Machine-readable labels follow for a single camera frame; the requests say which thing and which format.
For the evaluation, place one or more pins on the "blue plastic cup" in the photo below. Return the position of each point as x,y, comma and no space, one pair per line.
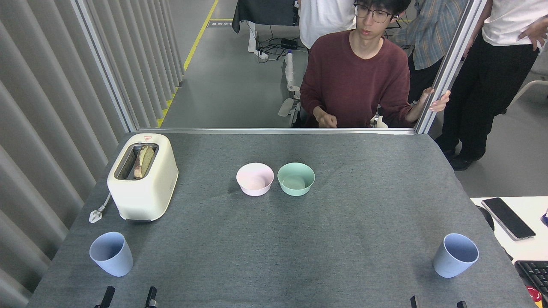
447,265
115,263

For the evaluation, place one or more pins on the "seated person's left hand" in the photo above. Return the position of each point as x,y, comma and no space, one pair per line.
441,105

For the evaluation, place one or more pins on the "seated person's right hand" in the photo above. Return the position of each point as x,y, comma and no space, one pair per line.
328,121

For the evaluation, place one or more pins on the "standing person's hand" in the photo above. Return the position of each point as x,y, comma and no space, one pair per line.
538,32

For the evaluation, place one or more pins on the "red round object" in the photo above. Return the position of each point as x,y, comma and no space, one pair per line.
534,297

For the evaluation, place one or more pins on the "black keyboard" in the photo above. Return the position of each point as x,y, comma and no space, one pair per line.
535,273

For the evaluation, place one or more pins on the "white side table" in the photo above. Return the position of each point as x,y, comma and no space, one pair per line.
531,248

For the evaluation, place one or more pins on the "black smartphone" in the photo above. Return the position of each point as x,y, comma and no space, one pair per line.
508,218

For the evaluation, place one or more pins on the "cream white toaster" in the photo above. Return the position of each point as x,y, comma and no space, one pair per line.
145,196

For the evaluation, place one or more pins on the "small blue object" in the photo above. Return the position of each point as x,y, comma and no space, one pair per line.
545,219

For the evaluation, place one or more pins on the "toasted bread slice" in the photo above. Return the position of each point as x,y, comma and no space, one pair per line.
144,161

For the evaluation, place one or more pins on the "pink bowl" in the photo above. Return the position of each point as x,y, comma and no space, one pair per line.
252,190

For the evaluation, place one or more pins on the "green bowl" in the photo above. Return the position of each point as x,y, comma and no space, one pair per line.
295,191

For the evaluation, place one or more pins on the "standing person in black trousers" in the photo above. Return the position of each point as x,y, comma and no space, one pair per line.
488,85

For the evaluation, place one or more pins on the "white chair base leg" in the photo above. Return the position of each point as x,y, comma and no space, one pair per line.
528,89

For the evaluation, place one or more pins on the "seated person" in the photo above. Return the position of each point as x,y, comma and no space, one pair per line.
355,81

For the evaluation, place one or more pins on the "white stand on wheels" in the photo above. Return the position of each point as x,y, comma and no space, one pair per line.
290,72

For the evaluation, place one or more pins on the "white power strip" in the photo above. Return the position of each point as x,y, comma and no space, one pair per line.
262,54

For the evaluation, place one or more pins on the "person in plaid shirt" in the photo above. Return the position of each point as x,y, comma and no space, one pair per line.
432,34

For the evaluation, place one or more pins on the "person in white shirt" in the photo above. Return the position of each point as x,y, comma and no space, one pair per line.
321,19

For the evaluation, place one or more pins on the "table with black cloth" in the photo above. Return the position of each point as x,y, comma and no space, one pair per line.
265,10

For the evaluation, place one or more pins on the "silver frame crossbar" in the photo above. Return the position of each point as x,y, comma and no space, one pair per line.
274,131

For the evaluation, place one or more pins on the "silver frame post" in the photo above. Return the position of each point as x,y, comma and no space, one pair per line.
107,68
449,64

